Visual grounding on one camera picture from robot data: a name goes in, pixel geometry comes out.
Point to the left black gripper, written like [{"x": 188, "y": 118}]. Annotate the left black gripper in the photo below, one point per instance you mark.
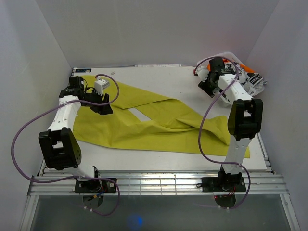
[{"x": 102, "y": 109}]

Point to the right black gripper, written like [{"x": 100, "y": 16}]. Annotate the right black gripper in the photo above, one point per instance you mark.
[{"x": 205, "y": 87}]

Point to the yellow-green trousers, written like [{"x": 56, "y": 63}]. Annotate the yellow-green trousers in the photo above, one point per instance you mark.
[{"x": 143, "y": 120}]

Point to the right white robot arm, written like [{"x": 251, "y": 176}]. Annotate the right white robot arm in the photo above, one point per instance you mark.
[{"x": 243, "y": 124}]

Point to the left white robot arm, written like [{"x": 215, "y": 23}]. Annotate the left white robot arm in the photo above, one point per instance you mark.
[{"x": 59, "y": 146}]

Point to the white plastic basket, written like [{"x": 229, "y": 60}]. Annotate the white plastic basket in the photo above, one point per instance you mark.
[{"x": 232, "y": 58}]

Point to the blue label sticker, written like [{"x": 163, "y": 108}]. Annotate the blue label sticker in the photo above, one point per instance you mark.
[{"x": 83, "y": 70}]

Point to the orange garment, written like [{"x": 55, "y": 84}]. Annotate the orange garment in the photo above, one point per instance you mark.
[{"x": 242, "y": 66}]

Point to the newspaper print garment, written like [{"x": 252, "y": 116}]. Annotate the newspaper print garment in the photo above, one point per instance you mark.
[{"x": 253, "y": 83}]

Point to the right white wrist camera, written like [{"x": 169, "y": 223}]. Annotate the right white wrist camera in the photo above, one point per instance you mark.
[{"x": 201, "y": 72}]

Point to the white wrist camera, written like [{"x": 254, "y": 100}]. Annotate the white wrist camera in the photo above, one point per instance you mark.
[
  {"x": 100, "y": 85},
  {"x": 201, "y": 72}
]

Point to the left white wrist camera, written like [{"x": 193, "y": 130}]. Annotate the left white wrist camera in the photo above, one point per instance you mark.
[{"x": 100, "y": 85}]

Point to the aluminium rail frame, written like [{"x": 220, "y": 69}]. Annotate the aluminium rail frame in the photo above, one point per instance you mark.
[{"x": 158, "y": 192}]

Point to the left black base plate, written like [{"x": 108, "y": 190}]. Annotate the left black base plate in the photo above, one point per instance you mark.
[{"x": 94, "y": 186}]

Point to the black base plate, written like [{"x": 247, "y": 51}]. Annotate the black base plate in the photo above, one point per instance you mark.
[
  {"x": 216, "y": 185},
  {"x": 94, "y": 186}
]

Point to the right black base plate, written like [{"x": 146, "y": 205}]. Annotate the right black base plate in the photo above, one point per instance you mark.
[{"x": 216, "y": 185}]

